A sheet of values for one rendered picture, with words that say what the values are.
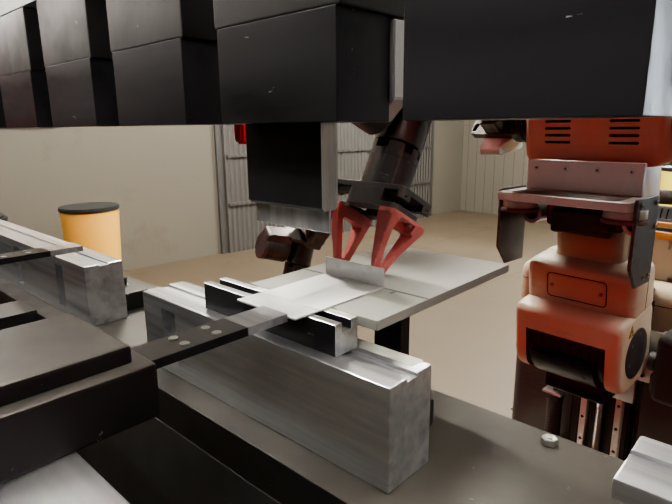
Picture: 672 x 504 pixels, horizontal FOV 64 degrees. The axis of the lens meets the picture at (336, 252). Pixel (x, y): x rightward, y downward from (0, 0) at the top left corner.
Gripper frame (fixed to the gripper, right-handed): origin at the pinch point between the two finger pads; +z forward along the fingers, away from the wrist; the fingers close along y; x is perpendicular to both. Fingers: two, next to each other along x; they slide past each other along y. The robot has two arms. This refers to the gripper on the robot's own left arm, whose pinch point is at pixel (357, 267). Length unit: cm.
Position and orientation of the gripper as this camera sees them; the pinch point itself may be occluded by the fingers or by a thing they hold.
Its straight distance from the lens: 60.3
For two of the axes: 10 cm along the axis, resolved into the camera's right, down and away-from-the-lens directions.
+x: 6.1, 3.0, 7.3
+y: 7.2, 1.6, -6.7
